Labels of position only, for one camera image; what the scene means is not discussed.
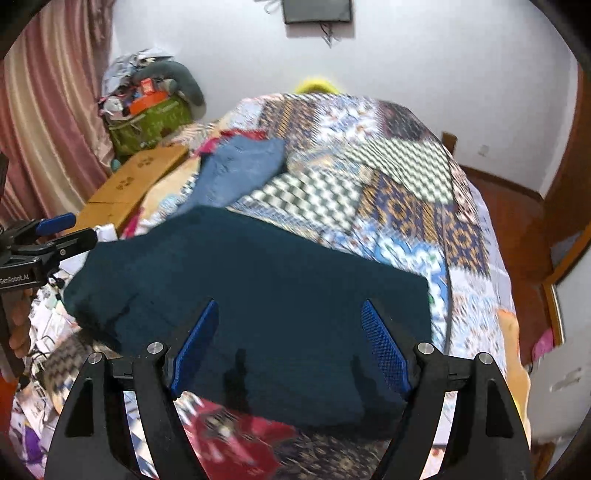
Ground dark teal pants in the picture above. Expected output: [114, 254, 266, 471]
[63, 207, 431, 440]

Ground person's left hand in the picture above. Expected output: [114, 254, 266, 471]
[9, 289, 33, 359]

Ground wooden lap desk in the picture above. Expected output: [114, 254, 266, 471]
[67, 145, 188, 234]

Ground orange yellow blanket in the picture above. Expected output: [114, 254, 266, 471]
[497, 309, 531, 421]

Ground striped pink curtain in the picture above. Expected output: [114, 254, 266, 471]
[1, 1, 114, 225]

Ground green fabric storage bin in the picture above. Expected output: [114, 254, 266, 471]
[108, 96, 192, 158]

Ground pile of crumpled clothes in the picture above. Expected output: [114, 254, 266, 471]
[101, 48, 172, 97]

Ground orange box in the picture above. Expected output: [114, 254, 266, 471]
[129, 91, 169, 115]

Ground blue denim jeans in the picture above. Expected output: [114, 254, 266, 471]
[175, 136, 286, 216]

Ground grey neck pillow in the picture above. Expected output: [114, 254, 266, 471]
[131, 60, 205, 116]

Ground brown wooden wardrobe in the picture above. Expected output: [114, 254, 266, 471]
[543, 69, 590, 346]

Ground patchwork patterned bedspread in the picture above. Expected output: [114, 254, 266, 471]
[8, 94, 515, 479]

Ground yellow curved pillow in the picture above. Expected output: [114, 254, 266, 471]
[294, 77, 341, 95]

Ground small black wall monitor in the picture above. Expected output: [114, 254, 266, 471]
[281, 0, 353, 24]

